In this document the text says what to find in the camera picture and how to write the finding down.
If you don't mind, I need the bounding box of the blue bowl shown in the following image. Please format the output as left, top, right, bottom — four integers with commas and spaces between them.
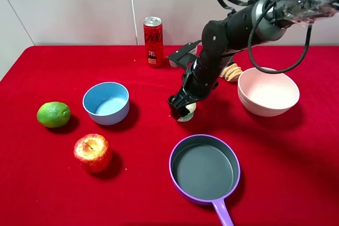
82, 82, 130, 125

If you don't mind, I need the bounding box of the red soda can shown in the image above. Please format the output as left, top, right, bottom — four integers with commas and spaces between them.
144, 16, 164, 67

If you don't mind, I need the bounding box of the red yellow apple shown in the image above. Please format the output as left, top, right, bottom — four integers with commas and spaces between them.
74, 134, 113, 174

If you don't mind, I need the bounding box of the pink bowl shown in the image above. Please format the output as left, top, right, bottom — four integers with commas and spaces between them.
237, 68, 300, 117

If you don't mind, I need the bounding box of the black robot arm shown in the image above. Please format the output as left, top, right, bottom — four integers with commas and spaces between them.
168, 0, 338, 119

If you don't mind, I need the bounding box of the purple frying pan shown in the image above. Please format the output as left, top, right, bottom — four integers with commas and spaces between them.
169, 134, 240, 225

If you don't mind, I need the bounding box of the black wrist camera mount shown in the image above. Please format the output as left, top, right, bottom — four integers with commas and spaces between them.
167, 40, 201, 70

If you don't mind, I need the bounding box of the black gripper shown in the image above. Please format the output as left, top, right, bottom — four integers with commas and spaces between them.
167, 49, 229, 120

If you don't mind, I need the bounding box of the ridged bread roll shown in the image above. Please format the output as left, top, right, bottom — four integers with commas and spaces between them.
220, 63, 243, 82

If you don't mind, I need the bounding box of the red tablecloth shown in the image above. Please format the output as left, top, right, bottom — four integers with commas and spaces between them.
1, 46, 338, 225

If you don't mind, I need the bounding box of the small tin can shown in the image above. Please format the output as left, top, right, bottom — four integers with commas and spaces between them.
177, 103, 197, 122

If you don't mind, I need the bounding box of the green lime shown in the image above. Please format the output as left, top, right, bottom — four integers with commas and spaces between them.
37, 102, 71, 128

